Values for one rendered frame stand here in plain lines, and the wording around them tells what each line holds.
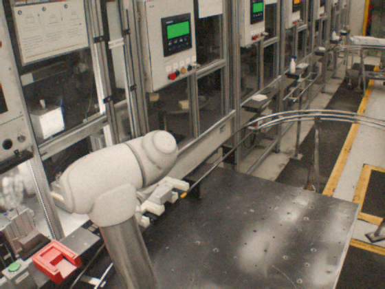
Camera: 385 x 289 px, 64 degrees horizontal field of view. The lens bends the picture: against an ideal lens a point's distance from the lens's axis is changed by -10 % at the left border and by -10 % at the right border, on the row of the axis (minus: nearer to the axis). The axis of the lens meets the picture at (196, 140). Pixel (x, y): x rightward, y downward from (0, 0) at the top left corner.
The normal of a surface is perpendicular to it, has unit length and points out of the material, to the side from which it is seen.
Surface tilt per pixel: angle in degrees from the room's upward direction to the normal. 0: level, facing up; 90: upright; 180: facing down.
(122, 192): 80
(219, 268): 0
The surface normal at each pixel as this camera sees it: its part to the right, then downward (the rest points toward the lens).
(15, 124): 0.84, 0.21
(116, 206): 0.55, 0.15
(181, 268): -0.05, -0.89
